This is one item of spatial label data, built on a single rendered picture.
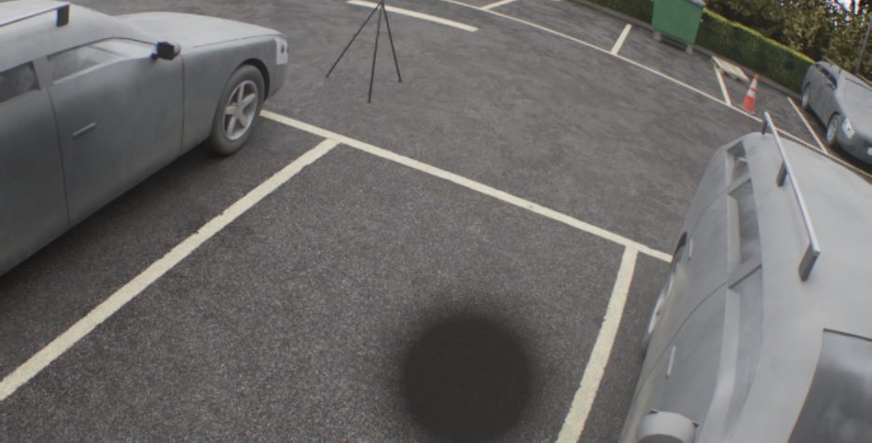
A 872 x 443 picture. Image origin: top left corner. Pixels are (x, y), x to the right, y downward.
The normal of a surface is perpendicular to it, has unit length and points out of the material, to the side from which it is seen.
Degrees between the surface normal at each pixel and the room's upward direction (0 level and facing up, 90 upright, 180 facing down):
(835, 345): 21
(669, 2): 94
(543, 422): 0
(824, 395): 31
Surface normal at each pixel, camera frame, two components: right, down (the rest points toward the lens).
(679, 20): -0.35, 0.46
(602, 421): 0.18, -0.87
